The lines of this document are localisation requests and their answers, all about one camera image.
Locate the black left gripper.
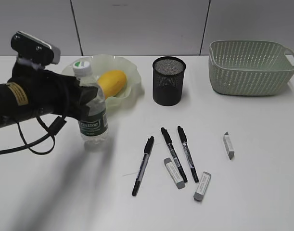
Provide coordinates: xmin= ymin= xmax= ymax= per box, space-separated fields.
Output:
xmin=12 ymin=61 xmax=99 ymax=120

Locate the clear water bottle green label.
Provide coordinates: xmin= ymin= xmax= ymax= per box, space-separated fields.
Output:
xmin=72 ymin=61 xmax=108 ymax=145

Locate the yellow mango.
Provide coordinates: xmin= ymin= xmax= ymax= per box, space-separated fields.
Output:
xmin=97 ymin=70 xmax=127 ymax=99

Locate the black marker pen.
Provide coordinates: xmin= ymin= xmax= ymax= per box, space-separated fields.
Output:
xmin=177 ymin=126 xmax=199 ymax=183
xmin=132 ymin=136 xmax=154 ymax=196
xmin=161 ymin=127 xmax=188 ymax=183

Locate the grey white eraser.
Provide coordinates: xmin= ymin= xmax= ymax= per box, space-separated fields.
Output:
xmin=193 ymin=171 xmax=211 ymax=202
xmin=163 ymin=157 xmax=185 ymax=189
xmin=223 ymin=132 xmax=235 ymax=160

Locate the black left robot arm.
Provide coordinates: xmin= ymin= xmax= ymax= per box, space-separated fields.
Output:
xmin=0 ymin=63 xmax=98 ymax=128

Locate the frosted green wavy plate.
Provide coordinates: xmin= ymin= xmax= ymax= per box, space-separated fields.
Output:
xmin=62 ymin=54 xmax=143 ymax=112

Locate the black mesh pen holder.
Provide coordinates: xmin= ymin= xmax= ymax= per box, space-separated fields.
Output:
xmin=152 ymin=56 xmax=186 ymax=106

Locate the pale green plastic basket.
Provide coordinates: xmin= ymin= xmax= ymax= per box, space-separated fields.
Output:
xmin=208 ymin=40 xmax=294 ymax=96

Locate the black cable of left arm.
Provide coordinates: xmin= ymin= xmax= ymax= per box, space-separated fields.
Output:
xmin=0 ymin=77 xmax=70 ymax=156

